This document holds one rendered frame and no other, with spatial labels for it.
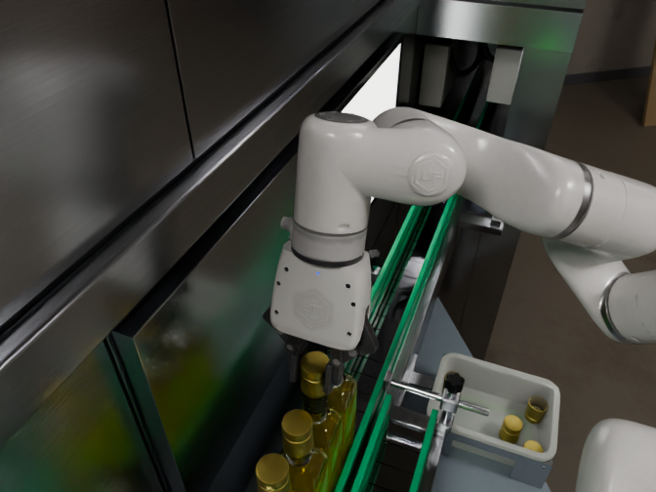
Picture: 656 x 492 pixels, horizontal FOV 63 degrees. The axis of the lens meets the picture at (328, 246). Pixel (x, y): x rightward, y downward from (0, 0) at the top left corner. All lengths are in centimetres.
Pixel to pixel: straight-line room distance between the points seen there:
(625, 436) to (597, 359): 176
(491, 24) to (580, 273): 85
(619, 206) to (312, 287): 32
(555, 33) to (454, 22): 24
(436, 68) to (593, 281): 102
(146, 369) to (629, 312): 53
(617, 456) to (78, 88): 59
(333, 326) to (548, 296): 209
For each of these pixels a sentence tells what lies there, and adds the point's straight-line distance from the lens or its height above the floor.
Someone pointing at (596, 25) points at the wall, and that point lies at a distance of 476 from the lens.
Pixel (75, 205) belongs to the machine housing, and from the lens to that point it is 45.
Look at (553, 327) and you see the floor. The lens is 246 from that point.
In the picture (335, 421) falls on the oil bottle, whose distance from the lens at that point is 71.
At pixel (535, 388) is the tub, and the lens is 113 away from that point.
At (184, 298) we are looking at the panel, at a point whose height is 130.
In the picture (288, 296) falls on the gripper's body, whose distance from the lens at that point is 56.
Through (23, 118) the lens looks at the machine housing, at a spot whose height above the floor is 152.
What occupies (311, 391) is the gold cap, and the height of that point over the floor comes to 116.
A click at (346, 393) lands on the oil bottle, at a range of 73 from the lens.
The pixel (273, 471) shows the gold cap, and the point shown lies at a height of 116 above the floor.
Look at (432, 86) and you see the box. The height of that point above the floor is 106.
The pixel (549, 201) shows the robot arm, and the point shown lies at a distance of 57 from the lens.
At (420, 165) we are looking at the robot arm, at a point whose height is 144.
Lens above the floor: 168
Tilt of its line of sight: 39 degrees down
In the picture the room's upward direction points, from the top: straight up
